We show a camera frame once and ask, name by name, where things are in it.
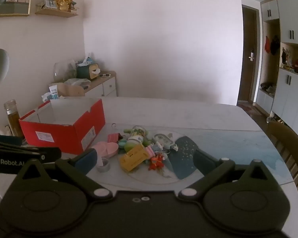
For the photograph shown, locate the red cardboard box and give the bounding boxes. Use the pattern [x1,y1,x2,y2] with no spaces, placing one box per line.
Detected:
[18,97,106,155]

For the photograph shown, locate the amber glass bottle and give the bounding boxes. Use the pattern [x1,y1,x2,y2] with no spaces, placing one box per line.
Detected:
[4,99,24,137]

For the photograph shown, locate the white wall cabinet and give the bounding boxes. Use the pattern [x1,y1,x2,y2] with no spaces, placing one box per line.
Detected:
[254,0,298,140]

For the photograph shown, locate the brown paper bag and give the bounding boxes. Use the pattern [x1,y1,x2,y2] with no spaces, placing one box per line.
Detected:
[57,83,86,97]

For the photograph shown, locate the white sideboard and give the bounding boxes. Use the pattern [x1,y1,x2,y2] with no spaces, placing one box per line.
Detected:
[50,71,117,99]

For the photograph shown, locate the green tissue box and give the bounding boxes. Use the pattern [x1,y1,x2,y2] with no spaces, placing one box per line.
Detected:
[76,62,92,80]

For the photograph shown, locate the clear plastic bag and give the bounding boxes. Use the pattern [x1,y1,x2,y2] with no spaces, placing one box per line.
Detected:
[64,78,91,90]

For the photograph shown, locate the white tube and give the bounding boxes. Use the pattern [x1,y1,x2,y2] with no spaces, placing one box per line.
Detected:
[49,84,60,100]

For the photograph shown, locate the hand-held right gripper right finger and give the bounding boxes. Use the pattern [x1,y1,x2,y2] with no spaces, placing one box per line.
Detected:
[177,150,279,200]

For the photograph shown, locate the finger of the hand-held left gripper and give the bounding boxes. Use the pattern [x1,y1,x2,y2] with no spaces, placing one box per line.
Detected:
[0,134,23,146]
[0,140,62,164]

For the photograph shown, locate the green labelled can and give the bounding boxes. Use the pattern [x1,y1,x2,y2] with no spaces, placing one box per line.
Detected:
[124,126,149,152]

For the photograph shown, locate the white blue toy figure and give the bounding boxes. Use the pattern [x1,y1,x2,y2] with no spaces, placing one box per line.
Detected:
[152,140,164,152]

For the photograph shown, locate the row of shelf ornaments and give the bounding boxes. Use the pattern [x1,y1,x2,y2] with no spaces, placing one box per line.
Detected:
[281,48,298,76]

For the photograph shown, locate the grey tape roll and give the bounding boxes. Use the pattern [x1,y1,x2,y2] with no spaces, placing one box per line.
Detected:
[97,157,111,173]

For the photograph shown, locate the small yellow box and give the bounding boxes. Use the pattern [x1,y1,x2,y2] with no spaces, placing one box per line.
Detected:
[120,145,150,172]

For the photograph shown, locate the pink heart-shaped box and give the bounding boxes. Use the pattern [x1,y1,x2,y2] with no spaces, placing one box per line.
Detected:
[91,141,119,159]

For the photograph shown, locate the dark hanging cap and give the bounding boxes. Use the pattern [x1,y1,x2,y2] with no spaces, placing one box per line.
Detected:
[270,35,281,55]

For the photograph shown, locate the red toy figure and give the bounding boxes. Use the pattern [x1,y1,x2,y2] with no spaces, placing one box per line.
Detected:
[148,154,166,171]

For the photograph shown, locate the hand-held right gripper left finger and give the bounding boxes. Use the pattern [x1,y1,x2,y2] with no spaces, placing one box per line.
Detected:
[15,148,113,200]

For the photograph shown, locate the grey-green correction tape dispenser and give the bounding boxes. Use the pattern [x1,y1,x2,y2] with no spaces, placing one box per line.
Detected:
[153,133,175,150]

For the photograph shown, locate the wooden tissue box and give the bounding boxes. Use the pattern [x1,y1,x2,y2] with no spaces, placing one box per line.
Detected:
[89,63,101,80]

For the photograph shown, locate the brown door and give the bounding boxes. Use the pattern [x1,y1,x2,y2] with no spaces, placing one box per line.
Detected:
[237,5,260,105]

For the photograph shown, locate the wooden wall shelf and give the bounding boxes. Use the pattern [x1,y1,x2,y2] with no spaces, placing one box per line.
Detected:
[35,2,79,18]

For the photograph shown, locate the dark clutter heap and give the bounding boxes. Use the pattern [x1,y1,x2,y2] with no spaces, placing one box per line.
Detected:
[260,82,276,95]

